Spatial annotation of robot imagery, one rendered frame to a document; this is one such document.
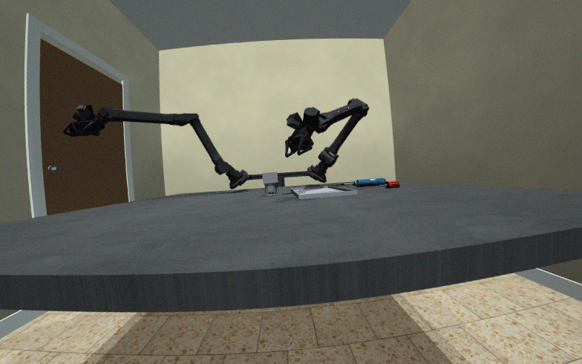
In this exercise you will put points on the white l-shaped bracket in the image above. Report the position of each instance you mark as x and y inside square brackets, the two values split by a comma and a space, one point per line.
[270, 177]

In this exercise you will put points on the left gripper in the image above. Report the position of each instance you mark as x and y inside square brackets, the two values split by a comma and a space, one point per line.
[298, 142]

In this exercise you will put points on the grey cylinder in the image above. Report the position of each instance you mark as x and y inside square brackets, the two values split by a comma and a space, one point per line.
[270, 189]

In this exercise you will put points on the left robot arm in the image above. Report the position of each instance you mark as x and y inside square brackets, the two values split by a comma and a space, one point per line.
[353, 108]

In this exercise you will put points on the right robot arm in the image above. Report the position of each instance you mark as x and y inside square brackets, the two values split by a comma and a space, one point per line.
[86, 113]

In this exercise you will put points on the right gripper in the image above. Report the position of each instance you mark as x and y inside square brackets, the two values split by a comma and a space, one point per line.
[83, 128]

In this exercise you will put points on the white shallow rectangular tray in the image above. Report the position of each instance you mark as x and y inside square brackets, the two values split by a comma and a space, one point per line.
[321, 192]

